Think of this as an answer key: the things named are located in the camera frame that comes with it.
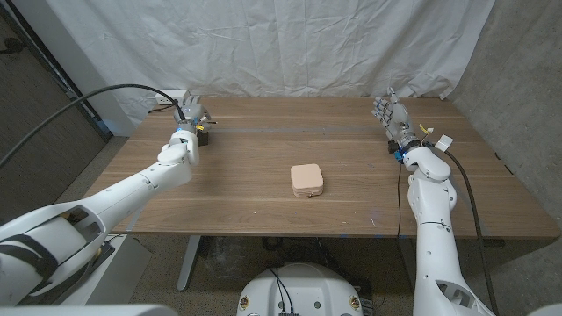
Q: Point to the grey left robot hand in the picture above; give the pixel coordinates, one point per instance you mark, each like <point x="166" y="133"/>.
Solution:
<point x="191" y="114"/>

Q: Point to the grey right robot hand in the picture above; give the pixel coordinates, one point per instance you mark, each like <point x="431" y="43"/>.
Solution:
<point x="397" y="120"/>

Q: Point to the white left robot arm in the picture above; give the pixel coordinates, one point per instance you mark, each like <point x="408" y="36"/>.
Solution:
<point x="110" y="206"/>

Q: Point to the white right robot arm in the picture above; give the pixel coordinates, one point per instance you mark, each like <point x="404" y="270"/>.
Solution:
<point x="434" y="246"/>

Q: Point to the black jewelry box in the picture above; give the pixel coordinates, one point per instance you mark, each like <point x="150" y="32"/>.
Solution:
<point x="203" y="138"/>

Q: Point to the white power strip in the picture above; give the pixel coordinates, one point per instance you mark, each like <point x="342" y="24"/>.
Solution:
<point x="169" y="96"/>

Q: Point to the pink square case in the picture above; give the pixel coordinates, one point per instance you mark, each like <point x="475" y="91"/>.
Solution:
<point x="306" y="177"/>

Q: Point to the white wrinkled backdrop cloth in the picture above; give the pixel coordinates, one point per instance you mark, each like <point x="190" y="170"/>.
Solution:
<point x="285" y="48"/>

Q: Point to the grey table leg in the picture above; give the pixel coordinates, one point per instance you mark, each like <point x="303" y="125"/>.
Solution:
<point x="189" y="263"/>

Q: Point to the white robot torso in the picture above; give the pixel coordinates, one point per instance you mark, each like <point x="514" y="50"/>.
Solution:
<point x="298" y="292"/>

